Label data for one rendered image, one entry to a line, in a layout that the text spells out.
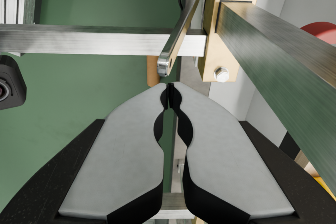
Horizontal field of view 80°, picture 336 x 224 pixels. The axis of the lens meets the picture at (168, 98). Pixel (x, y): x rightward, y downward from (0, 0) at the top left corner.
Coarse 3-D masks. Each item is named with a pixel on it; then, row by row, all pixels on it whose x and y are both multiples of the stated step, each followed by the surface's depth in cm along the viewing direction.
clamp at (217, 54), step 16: (208, 0) 26; (224, 0) 23; (240, 0) 23; (256, 0) 23; (208, 16) 26; (208, 32) 26; (208, 48) 26; (224, 48) 26; (208, 64) 28; (224, 64) 28; (208, 80) 29
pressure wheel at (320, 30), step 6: (312, 24) 24; (318, 24) 24; (324, 24) 23; (330, 24) 23; (306, 30) 24; (312, 30) 23; (318, 30) 23; (324, 30) 22; (330, 30) 22; (318, 36) 22; (324, 36) 22; (330, 36) 22; (330, 42) 23
